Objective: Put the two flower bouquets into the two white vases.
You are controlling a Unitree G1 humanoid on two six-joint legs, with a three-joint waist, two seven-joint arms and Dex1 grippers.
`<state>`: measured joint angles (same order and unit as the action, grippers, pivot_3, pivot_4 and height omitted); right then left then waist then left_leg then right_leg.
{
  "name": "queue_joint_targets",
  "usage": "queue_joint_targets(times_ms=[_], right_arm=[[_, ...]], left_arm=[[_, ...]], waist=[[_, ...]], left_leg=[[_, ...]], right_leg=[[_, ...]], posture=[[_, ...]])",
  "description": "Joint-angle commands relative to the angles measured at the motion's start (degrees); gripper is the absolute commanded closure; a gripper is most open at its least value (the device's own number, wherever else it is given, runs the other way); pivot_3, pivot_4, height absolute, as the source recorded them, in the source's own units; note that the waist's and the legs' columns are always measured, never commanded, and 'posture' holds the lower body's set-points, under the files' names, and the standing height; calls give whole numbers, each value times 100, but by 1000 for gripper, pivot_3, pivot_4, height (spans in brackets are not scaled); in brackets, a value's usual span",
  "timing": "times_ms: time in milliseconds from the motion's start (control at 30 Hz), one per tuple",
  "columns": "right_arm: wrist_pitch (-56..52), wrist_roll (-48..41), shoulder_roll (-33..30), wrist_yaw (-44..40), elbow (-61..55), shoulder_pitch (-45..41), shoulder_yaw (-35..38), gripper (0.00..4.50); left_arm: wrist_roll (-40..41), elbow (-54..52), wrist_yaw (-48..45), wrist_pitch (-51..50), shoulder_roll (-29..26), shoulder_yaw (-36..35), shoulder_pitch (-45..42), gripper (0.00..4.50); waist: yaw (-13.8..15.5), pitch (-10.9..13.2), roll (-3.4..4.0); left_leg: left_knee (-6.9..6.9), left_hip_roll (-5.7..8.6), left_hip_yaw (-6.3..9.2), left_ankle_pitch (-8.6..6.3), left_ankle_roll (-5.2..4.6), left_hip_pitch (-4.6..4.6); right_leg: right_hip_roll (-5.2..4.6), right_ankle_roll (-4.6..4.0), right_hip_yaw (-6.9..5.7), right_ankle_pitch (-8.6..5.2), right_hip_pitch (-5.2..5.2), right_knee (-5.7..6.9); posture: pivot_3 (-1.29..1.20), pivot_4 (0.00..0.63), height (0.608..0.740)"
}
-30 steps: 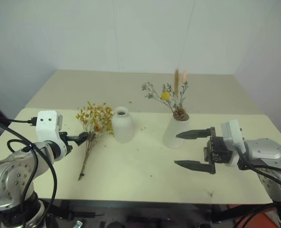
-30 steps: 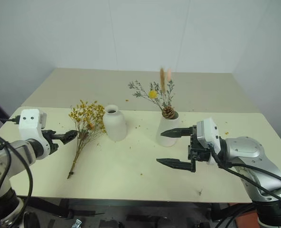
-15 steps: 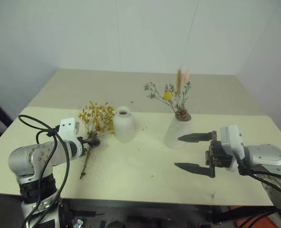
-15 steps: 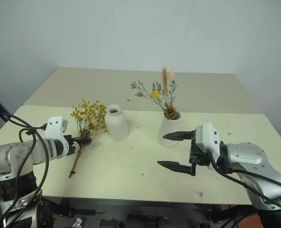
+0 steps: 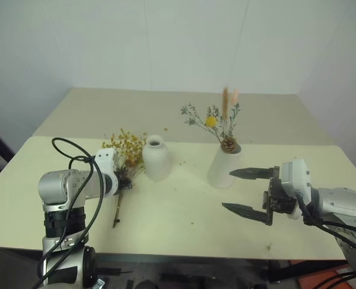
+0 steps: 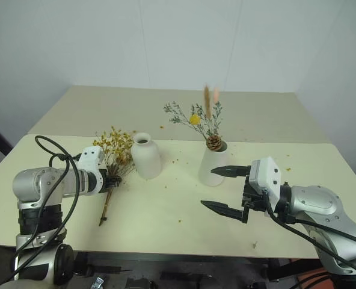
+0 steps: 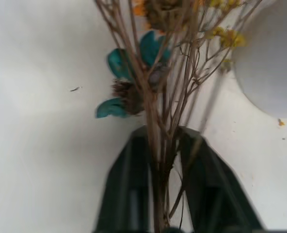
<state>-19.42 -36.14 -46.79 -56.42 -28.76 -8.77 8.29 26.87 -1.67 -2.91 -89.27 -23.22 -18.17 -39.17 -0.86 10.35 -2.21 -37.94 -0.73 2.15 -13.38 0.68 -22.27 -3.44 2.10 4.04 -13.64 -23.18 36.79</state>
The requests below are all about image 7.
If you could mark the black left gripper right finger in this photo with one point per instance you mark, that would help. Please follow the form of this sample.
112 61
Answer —
213 189

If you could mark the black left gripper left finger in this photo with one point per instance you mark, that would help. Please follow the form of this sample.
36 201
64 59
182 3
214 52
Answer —
126 184

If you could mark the dried flower bouquet teal blooms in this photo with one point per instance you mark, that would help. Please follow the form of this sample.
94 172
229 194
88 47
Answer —
155 102

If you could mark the small orange petal scrap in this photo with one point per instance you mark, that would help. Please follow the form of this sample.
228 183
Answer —
281 122

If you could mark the small dark twig scrap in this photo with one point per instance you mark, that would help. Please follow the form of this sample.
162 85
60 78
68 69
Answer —
75 89

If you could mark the white round vase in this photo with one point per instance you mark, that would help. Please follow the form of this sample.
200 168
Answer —
269 65

